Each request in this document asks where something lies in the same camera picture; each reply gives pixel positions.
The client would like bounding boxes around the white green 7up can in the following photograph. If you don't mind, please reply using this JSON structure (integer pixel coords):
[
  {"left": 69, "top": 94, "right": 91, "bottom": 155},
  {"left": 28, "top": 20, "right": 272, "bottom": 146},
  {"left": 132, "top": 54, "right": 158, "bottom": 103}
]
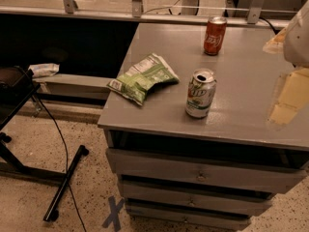
[{"left": 185, "top": 69, "right": 216, "bottom": 118}]

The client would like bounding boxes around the white crumpled packet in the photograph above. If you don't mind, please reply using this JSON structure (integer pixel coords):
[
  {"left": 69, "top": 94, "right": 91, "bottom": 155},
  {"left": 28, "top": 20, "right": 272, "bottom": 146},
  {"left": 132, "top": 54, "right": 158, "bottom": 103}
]
[{"left": 29, "top": 63, "right": 59, "bottom": 78}]

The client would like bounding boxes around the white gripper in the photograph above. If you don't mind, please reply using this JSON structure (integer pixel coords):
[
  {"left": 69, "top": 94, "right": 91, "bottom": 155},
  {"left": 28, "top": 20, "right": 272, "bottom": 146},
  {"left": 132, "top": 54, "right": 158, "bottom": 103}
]
[{"left": 263, "top": 0, "right": 309, "bottom": 127}]

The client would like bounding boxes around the orange soda can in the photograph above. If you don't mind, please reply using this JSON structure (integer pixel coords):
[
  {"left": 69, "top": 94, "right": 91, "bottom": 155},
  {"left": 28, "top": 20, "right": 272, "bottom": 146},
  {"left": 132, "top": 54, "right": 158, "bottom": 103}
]
[{"left": 204, "top": 16, "right": 227, "bottom": 55}]

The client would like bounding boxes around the black rolling stand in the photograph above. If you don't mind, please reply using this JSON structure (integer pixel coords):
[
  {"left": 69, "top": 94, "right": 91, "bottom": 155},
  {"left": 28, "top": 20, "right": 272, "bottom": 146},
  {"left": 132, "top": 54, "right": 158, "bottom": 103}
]
[{"left": 0, "top": 65, "right": 90, "bottom": 223}]

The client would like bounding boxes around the grey drawer cabinet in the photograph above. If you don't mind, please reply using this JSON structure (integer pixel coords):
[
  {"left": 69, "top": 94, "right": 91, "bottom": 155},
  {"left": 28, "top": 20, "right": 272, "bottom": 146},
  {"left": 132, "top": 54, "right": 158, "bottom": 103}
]
[{"left": 98, "top": 23, "right": 309, "bottom": 230}]

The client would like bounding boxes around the grey low ledge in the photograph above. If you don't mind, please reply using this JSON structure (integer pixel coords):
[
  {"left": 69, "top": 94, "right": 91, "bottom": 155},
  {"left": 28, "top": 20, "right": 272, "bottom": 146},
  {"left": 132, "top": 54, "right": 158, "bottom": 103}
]
[{"left": 34, "top": 73, "right": 111, "bottom": 100}]

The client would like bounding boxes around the metal railing frame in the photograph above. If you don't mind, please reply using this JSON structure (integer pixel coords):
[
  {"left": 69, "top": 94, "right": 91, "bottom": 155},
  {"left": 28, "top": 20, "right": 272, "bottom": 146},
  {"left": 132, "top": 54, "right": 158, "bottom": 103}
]
[{"left": 0, "top": 0, "right": 297, "bottom": 28}]

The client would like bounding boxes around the green chip bag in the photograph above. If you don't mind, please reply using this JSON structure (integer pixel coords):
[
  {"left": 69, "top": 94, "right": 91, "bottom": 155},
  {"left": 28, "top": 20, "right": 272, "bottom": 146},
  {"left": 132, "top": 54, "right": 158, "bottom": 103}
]
[{"left": 107, "top": 53, "right": 180, "bottom": 105}]

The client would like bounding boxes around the black cable on floor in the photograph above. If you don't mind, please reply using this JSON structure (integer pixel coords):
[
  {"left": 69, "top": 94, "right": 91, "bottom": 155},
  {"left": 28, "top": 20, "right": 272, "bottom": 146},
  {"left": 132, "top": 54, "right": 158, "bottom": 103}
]
[{"left": 33, "top": 94, "right": 88, "bottom": 232}]

